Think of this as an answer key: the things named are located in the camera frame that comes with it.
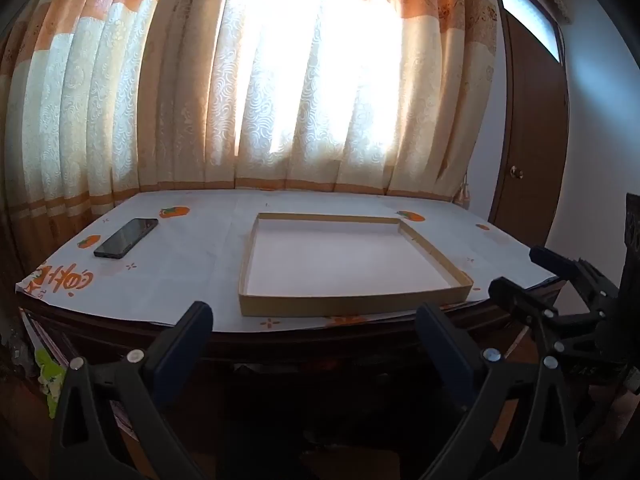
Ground cream orange patterned curtain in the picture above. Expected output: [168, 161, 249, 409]
[0, 0, 501, 266]

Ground green white cloth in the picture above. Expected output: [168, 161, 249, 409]
[35, 347, 68, 418]

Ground curtain tieback tassel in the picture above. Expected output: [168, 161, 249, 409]
[457, 172, 473, 211]

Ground black smartphone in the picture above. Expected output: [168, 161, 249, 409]
[93, 217, 159, 260]

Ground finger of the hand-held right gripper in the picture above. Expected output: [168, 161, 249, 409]
[488, 276, 610, 367]
[530, 245, 622, 314]

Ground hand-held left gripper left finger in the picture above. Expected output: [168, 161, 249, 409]
[50, 301, 215, 480]

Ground white printed table cover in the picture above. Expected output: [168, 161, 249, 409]
[15, 189, 568, 333]

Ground dark wooden desk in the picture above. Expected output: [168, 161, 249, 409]
[15, 275, 571, 480]

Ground brown wooden door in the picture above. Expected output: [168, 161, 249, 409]
[487, 7, 571, 250]

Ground shallow cardboard tray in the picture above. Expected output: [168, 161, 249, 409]
[237, 212, 474, 318]

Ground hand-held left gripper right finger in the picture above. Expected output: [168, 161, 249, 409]
[415, 301, 581, 480]

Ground transom window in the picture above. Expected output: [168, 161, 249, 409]
[493, 0, 561, 63]

